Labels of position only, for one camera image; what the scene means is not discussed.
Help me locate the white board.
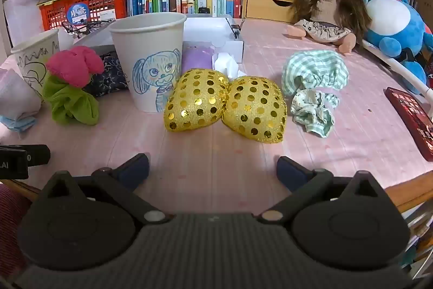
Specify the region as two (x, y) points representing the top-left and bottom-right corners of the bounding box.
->
(3, 0), (44, 36)

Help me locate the pale lilac cloth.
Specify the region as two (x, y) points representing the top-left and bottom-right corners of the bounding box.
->
(0, 68), (42, 122)

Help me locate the white tissue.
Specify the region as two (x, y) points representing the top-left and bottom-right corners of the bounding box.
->
(212, 53), (247, 79)

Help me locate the blue face mask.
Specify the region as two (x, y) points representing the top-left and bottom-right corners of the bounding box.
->
(0, 116), (36, 132)

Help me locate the blue plush toy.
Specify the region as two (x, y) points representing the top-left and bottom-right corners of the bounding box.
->
(362, 0), (433, 86)

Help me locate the pink and green fabric flower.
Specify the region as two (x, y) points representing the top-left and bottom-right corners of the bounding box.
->
(42, 46), (105, 126)

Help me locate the green checked cloth bow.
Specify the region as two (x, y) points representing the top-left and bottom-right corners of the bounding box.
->
(281, 50), (349, 97)

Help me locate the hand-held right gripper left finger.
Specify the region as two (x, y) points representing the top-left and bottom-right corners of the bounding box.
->
(37, 153), (170, 225)

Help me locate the dark blue floral cloth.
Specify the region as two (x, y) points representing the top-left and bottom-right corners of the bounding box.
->
(83, 52), (129, 97)

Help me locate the purple cloth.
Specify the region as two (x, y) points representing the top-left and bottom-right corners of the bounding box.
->
(181, 47), (217, 74)

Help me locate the brown-haired doll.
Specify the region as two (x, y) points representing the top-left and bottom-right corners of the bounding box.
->
(287, 0), (373, 55)

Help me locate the white plastic tube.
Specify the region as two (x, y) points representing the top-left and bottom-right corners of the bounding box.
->
(362, 38), (430, 95)

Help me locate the dark red cloth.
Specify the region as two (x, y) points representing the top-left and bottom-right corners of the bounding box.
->
(0, 184), (32, 276)

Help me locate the wooden drawer box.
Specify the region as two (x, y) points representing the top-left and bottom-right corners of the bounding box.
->
(242, 0), (298, 24)

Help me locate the large paper cup with drawing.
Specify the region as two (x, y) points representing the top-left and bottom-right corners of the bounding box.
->
(108, 12), (188, 113)

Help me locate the gold sequined bow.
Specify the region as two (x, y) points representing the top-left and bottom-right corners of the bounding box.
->
(163, 68), (288, 143)

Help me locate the green floral scrunchie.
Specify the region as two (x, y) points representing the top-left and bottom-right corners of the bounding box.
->
(290, 89), (340, 138)

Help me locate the white box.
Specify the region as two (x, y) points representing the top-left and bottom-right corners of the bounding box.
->
(73, 15), (245, 63)

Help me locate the small paper cup with drawing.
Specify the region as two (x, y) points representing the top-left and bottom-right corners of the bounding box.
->
(11, 29), (61, 100)

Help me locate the miniature black bicycle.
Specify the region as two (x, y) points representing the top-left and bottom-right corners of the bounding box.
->
(61, 19), (112, 38)

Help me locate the red plastic crate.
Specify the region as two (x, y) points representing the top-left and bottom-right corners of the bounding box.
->
(38, 0), (128, 31)

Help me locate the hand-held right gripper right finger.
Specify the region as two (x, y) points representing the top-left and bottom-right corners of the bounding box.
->
(257, 156), (395, 225)

